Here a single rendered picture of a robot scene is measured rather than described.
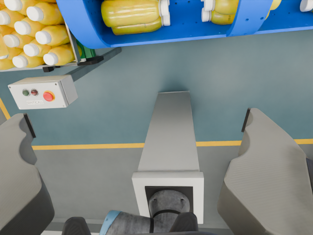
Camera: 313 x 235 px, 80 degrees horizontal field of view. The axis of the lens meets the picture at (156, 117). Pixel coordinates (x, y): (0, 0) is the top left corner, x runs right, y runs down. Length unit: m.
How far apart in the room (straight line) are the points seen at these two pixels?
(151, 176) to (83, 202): 2.37
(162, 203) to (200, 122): 1.23
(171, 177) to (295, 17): 0.71
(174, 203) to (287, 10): 0.80
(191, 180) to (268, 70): 1.32
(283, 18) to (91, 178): 2.54
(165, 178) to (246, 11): 0.67
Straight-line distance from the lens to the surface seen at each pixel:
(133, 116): 1.98
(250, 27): 0.56
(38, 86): 0.81
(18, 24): 0.80
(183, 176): 0.87
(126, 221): 0.80
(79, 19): 0.53
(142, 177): 0.89
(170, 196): 0.89
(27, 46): 0.80
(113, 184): 2.71
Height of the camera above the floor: 1.70
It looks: 61 degrees down
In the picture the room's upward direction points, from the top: 168 degrees counter-clockwise
